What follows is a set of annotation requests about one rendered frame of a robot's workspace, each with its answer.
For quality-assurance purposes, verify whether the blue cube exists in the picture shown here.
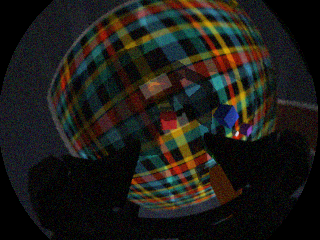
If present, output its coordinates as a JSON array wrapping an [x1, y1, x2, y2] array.
[[213, 104, 240, 129]]

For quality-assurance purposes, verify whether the yellow block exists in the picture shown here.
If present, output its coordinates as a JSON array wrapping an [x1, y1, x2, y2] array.
[[227, 0, 239, 8]]

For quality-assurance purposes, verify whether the purple cube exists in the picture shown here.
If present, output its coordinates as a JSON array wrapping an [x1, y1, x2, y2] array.
[[240, 123, 252, 136]]

